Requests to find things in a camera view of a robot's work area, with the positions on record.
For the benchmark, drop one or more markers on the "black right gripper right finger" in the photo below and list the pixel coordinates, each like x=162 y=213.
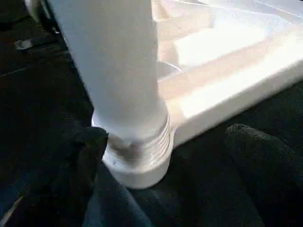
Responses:
x=272 y=177

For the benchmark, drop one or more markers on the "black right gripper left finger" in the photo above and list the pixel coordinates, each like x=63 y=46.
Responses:
x=66 y=184

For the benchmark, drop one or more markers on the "white plastic table top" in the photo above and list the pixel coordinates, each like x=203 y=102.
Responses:
x=225 y=71

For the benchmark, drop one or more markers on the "white plastic table leg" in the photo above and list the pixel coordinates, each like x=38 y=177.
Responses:
x=113 y=59

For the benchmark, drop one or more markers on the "black table mat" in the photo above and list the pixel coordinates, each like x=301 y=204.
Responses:
x=35 y=82

